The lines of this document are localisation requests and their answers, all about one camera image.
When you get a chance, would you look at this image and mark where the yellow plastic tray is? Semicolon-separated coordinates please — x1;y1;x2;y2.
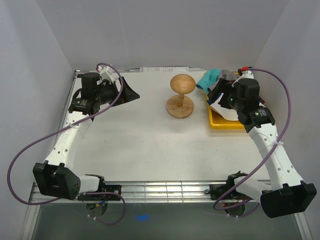
207;71;244;130

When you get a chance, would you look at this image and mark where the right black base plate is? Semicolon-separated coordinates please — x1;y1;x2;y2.
204;184;247;201

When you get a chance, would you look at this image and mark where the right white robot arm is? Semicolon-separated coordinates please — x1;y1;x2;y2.
207;78;317;218

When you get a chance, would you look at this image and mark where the blue bucket hat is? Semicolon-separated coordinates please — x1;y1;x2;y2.
206;92;223;105

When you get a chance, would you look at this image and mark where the dark red bucket hat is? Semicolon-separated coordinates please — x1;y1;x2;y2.
259;97;265;104

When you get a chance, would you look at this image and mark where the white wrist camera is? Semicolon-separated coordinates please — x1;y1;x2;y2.
97;66;115;83
236;66;254;81

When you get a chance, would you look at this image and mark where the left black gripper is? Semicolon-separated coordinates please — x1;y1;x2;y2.
95;76;140;107

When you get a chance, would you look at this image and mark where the wooden hat stand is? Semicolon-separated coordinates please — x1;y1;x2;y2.
166;74;196;119

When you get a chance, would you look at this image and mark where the teal hat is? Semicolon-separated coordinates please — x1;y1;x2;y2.
196;68;222;94

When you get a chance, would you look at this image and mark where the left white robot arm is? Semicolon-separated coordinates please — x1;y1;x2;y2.
32;72;140;200

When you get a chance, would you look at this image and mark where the white bucket hat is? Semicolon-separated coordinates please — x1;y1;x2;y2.
210;93;238;121

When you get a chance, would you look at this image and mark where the aluminium front rail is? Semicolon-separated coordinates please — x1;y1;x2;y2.
29;181;273;204

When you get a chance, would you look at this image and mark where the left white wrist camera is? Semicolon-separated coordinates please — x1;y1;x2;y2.
97;66;115;83

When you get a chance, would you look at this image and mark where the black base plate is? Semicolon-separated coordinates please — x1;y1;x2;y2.
77;184;122;202
204;184;247;201

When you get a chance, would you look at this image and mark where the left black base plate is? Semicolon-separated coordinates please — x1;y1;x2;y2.
77;184;122;202

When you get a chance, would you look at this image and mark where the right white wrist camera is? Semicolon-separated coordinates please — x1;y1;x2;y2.
236;66;254;81

